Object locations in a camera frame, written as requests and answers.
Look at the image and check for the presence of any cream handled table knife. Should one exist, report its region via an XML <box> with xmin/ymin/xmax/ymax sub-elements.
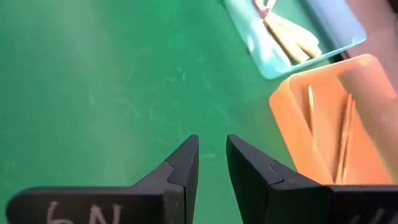
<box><xmin>262</xmin><ymin>17</ymin><xmax>311</xmax><ymax>65</ymax></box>
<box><xmin>276</xmin><ymin>15</ymin><xmax>323</xmax><ymax>58</ymax></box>

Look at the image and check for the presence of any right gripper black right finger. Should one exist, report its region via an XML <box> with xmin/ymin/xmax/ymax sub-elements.
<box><xmin>226</xmin><ymin>134</ymin><xmax>398</xmax><ymax>224</ymax></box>

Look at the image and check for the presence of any teal plastic bin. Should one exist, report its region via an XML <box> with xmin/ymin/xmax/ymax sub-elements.
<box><xmin>223</xmin><ymin>0</ymin><xmax>368</xmax><ymax>80</ymax></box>

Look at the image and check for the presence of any copper coloured knife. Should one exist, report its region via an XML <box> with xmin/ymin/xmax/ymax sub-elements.
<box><xmin>334</xmin><ymin>93</ymin><xmax>354</xmax><ymax>185</ymax></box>

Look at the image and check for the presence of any orange plastic bin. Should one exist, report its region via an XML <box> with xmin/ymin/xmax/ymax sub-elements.
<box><xmin>268</xmin><ymin>53</ymin><xmax>398</xmax><ymax>187</ymax></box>

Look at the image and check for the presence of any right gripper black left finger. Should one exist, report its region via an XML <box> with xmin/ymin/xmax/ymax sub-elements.
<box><xmin>5</xmin><ymin>134</ymin><xmax>200</xmax><ymax>224</ymax></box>

